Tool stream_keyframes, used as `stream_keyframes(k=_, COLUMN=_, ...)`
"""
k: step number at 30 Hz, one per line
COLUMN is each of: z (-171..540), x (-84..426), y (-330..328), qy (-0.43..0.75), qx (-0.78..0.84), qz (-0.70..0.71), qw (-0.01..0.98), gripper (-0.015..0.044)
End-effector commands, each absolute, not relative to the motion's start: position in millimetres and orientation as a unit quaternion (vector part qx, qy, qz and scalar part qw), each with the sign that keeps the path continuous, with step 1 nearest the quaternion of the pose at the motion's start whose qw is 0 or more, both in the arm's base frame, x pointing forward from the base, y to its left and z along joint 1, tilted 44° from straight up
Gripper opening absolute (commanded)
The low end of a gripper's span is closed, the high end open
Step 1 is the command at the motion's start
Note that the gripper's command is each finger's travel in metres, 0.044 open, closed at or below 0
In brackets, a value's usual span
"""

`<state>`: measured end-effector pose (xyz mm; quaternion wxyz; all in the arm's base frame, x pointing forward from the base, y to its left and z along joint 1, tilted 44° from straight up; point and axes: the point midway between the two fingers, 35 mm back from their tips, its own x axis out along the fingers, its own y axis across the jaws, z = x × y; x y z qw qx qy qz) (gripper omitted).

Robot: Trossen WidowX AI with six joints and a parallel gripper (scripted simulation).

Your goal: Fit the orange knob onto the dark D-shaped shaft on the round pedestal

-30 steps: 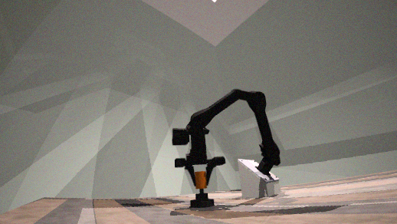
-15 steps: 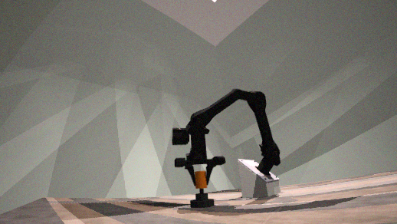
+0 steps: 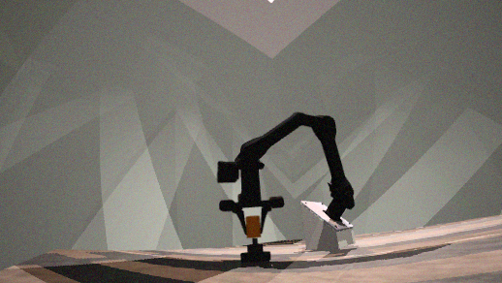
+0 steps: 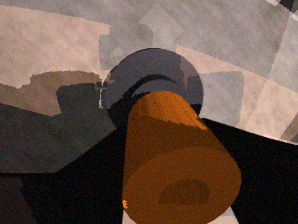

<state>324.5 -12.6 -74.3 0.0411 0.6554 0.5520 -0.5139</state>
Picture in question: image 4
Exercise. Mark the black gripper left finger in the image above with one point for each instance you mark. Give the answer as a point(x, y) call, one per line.
point(87, 191)

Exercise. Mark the orange knob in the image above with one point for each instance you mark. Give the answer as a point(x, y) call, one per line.
point(176, 170)

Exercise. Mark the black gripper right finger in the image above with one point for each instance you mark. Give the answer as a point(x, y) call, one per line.
point(269, 189)

